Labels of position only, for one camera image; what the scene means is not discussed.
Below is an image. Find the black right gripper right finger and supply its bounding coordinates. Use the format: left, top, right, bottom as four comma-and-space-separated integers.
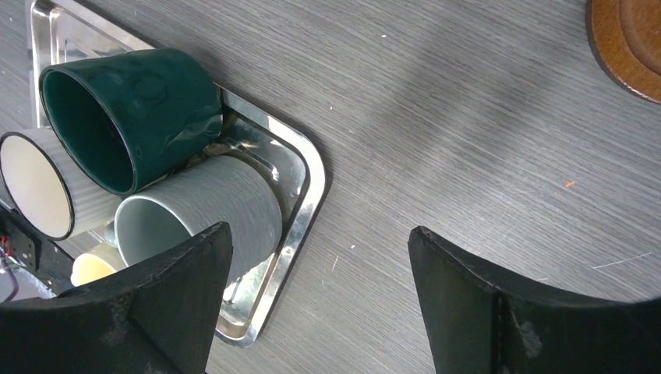
408, 226, 660, 373

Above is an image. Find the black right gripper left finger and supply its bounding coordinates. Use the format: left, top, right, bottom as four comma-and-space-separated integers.
1, 222, 233, 373

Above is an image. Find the white mug brown base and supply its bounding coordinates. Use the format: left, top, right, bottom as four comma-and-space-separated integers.
1, 128, 121, 241

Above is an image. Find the dark green mug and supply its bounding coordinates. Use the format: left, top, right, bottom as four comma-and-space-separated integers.
39, 48, 222, 196

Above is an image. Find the silver metal tray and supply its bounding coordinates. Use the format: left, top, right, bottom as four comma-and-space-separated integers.
26, 1, 327, 348

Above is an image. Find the large cream mug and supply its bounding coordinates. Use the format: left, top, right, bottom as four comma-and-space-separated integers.
70, 243, 126, 287

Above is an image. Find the grey mug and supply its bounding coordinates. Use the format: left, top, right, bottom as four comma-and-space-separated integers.
114, 156, 283, 283

